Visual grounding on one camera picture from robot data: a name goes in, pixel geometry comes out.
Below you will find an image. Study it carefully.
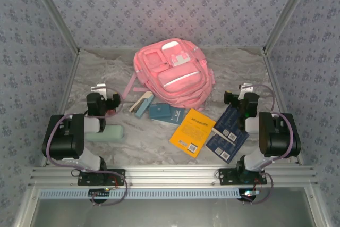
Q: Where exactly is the navy blue book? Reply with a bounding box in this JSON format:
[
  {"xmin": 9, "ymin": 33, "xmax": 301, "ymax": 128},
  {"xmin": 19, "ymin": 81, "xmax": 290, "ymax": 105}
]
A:
[
  {"xmin": 205, "ymin": 131, "xmax": 250, "ymax": 164},
  {"xmin": 211, "ymin": 104, "xmax": 247, "ymax": 141}
]

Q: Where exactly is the mint green pencil case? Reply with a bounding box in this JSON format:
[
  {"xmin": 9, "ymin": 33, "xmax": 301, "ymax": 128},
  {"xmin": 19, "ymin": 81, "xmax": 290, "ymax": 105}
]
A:
[{"xmin": 85, "ymin": 124, "xmax": 126, "ymax": 143}]

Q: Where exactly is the blue beige stapler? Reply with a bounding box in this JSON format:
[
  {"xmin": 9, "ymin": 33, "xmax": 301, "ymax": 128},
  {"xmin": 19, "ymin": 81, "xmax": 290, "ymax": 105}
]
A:
[{"xmin": 129, "ymin": 91, "xmax": 154, "ymax": 118}]

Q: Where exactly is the yellow book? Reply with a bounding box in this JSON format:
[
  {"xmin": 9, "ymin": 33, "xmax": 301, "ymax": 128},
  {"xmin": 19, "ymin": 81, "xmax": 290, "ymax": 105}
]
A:
[{"xmin": 169, "ymin": 108, "xmax": 216, "ymax": 159}]

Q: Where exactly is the pink backpack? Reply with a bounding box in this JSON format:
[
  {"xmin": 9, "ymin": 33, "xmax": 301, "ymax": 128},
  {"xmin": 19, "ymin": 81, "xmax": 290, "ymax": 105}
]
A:
[{"xmin": 124, "ymin": 39, "xmax": 215, "ymax": 112}]

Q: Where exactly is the teal notebook white print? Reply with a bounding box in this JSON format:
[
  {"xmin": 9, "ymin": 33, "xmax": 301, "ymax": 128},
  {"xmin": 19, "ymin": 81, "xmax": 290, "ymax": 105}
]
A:
[{"xmin": 159, "ymin": 106, "xmax": 188, "ymax": 127}]

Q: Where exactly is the small black circuit board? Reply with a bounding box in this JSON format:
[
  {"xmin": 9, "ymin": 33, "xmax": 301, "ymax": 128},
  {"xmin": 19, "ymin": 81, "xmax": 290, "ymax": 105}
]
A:
[
  {"xmin": 238, "ymin": 188, "xmax": 260, "ymax": 201},
  {"xmin": 88, "ymin": 188, "xmax": 111, "ymax": 199}
]

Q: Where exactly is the grey metal tray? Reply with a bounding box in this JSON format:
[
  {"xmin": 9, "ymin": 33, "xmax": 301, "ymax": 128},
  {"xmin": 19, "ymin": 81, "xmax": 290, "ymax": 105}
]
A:
[{"xmin": 14, "ymin": 187, "xmax": 327, "ymax": 227}]

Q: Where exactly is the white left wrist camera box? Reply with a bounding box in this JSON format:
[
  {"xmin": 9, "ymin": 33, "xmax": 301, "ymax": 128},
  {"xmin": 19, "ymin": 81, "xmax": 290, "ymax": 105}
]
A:
[{"xmin": 90, "ymin": 83, "xmax": 107, "ymax": 97}]

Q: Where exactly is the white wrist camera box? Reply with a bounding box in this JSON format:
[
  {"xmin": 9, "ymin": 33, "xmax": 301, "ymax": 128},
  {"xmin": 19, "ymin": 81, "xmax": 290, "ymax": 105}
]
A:
[
  {"xmin": 238, "ymin": 82, "xmax": 253, "ymax": 97},
  {"xmin": 90, "ymin": 83, "xmax": 107, "ymax": 97}
]

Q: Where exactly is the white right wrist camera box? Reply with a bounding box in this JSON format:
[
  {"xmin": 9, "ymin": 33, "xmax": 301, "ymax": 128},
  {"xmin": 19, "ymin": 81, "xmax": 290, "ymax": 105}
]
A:
[{"xmin": 238, "ymin": 82, "xmax": 253, "ymax": 97}]

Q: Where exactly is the aluminium side rail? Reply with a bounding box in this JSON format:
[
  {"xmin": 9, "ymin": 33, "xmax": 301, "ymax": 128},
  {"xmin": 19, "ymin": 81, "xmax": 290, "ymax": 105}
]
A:
[
  {"xmin": 261, "ymin": 51, "xmax": 304, "ymax": 166},
  {"xmin": 41, "ymin": 53, "xmax": 81, "ymax": 168}
]

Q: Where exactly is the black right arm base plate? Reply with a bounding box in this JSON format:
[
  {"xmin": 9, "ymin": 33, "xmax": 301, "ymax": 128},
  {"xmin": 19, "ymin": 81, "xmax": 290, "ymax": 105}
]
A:
[{"xmin": 218, "ymin": 167, "xmax": 268, "ymax": 186}]

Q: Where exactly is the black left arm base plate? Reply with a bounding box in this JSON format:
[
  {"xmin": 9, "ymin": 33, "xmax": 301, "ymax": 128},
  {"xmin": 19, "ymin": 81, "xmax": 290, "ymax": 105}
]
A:
[{"xmin": 77, "ymin": 168, "xmax": 126, "ymax": 187}]

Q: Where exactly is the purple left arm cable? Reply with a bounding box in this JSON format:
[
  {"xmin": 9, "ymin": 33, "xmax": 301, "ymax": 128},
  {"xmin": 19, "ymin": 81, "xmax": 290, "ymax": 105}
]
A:
[{"xmin": 42, "ymin": 86, "xmax": 129, "ymax": 207}]

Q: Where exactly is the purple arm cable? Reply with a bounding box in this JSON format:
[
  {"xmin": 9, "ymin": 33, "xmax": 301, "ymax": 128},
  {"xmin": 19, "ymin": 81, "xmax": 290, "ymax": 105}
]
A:
[
  {"xmin": 42, "ymin": 86, "xmax": 129, "ymax": 207},
  {"xmin": 243, "ymin": 83, "xmax": 302, "ymax": 205}
]

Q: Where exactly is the aluminium cross rail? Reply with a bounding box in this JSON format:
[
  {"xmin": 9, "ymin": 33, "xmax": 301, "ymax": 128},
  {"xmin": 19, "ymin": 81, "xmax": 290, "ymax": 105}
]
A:
[{"xmin": 28, "ymin": 165, "xmax": 319, "ymax": 188}]

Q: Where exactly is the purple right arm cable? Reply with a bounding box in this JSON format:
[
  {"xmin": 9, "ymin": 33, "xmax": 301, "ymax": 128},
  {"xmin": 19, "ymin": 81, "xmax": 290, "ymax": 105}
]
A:
[{"xmin": 243, "ymin": 83, "xmax": 302, "ymax": 205}]

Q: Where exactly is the aluminium corner post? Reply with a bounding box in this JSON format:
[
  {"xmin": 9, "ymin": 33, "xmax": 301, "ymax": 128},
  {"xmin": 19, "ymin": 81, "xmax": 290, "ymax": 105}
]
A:
[
  {"xmin": 26, "ymin": 0, "xmax": 81, "ymax": 55},
  {"xmin": 262, "ymin": 0, "xmax": 317, "ymax": 55}
]

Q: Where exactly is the slotted pale blue cable duct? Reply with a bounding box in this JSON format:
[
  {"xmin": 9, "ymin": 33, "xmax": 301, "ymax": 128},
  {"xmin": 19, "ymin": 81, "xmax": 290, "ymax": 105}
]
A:
[{"xmin": 39, "ymin": 187, "xmax": 247, "ymax": 200}]

